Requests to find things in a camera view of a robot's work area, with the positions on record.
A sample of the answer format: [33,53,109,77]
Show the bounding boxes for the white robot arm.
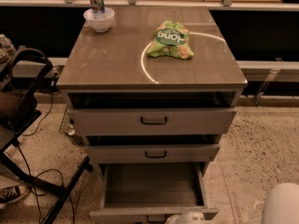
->
[164,183,299,224]

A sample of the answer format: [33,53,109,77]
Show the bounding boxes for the grey drawer cabinet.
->
[56,5,249,175]

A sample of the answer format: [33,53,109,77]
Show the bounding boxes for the green snack bag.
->
[146,21,193,60]

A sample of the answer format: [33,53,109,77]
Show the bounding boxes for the black floor cable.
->
[12,77,77,224]

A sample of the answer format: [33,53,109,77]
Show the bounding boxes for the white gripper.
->
[164,212,205,224]

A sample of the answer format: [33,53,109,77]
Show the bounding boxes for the white bowl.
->
[83,7,115,33]

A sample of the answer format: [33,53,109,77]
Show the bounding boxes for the clear acrylic bracket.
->
[254,58,283,106]

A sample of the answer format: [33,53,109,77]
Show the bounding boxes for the black white sneaker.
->
[0,185,29,204]

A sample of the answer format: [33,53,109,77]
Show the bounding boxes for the silver drink can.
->
[90,0,105,19]

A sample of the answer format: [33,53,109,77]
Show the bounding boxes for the wire mesh basket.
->
[59,108,83,146]

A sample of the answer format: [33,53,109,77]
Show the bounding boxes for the clear water bottle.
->
[0,34,16,57]

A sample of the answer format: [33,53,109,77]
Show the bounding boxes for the grey drawer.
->
[90,162,218,224]
[87,144,220,164]
[68,107,236,136]

